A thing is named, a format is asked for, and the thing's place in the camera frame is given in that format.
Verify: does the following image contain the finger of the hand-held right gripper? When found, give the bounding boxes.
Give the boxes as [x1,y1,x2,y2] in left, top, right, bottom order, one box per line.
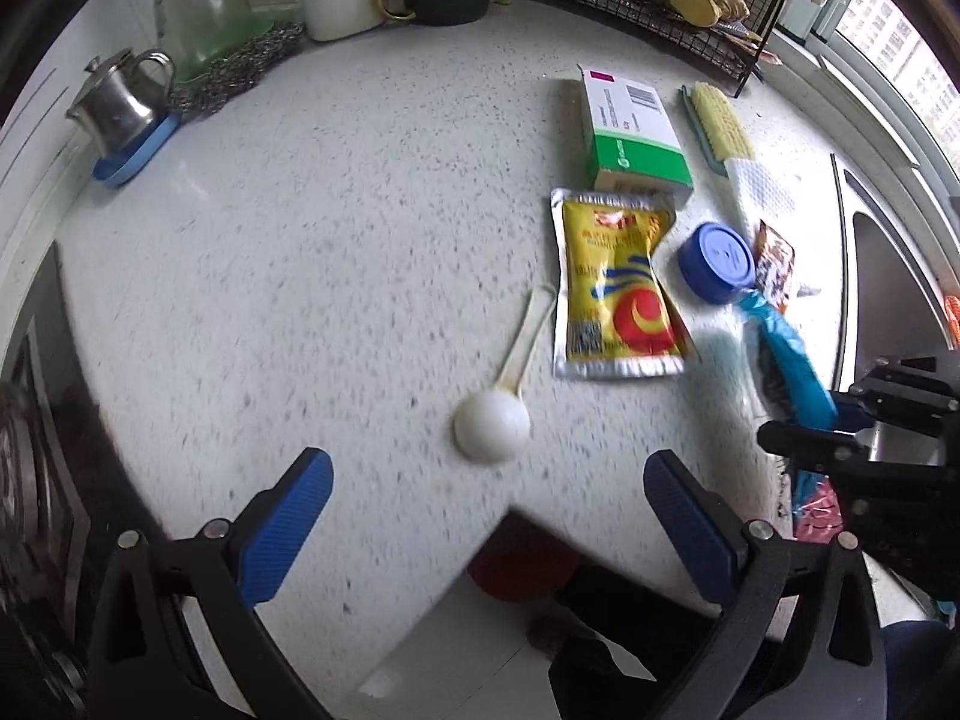
[825,386,882,432]
[756,420,875,475]

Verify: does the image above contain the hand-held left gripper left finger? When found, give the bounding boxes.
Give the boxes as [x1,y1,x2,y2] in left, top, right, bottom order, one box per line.
[86,446,335,720]

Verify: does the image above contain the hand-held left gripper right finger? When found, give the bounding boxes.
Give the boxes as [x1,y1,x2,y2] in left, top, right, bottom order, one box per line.
[643,448,890,720]

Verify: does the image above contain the blue pink wrapper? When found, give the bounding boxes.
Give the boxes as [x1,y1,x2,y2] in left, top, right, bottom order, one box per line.
[739,289,845,541]

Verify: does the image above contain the red bucket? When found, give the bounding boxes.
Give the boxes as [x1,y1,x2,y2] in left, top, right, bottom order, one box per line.
[469,514,582,605]

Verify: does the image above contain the white plastic spoon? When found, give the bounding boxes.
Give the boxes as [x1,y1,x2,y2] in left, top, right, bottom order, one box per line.
[452,283,560,464]

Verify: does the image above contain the stainless steel sink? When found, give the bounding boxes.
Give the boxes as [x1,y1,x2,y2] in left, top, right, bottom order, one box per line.
[829,154,960,466]

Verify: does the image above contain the brown sauce packet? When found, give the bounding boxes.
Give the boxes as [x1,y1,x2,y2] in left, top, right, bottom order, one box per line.
[752,219,796,316]

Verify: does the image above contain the person's dark blue pants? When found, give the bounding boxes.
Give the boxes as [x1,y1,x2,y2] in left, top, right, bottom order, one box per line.
[877,615,960,720]

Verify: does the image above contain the blue bottle cap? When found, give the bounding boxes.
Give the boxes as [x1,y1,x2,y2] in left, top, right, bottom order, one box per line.
[677,221,758,307]

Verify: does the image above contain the white mesh pad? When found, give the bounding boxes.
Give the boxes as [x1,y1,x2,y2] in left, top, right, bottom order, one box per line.
[724,157,797,237]

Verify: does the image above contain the yellow sauce packet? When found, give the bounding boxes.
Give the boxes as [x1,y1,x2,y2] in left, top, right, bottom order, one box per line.
[550,187,700,381]

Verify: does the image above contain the black glass gas stove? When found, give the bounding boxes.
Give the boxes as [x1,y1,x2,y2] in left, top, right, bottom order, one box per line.
[0,240,113,691]

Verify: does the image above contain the yellow teal scrub brush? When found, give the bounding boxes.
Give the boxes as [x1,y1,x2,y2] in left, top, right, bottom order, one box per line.
[679,81,757,177]

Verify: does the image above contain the green white medicine box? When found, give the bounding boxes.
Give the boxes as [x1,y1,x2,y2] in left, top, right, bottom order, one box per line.
[577,64,695,203]

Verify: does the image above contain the apartment buildings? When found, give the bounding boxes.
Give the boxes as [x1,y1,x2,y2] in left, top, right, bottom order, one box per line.
[836,0,960,136]

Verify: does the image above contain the blue saucer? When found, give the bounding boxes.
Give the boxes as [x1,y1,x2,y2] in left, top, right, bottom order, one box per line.
[91,112,182,188]

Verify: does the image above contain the small steel teapot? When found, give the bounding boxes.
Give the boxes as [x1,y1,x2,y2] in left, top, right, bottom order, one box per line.
[66,47,177,158]

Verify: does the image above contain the clear glass carafe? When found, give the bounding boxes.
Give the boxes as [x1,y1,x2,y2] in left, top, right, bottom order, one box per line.
[154,0,275,83]

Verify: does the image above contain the grey window frame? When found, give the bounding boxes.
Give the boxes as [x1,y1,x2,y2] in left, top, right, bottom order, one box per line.
[772,0,960,188]

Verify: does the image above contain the steel wire scrubber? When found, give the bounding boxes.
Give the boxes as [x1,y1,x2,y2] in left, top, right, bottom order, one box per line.
[166,21,307,115]

